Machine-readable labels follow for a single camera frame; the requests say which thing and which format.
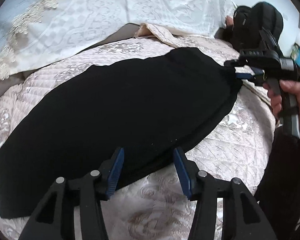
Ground pink quilted bedspread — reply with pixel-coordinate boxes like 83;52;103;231
0;23;276;239

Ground person's right hand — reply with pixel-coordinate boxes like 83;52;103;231
262;80;300;138

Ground black backpack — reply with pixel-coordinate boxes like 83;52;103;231
221;2;283;51

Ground white lace headboard cover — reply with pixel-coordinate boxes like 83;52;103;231
0;0;235;80

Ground black pants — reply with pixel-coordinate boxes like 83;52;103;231
0;48;242;219

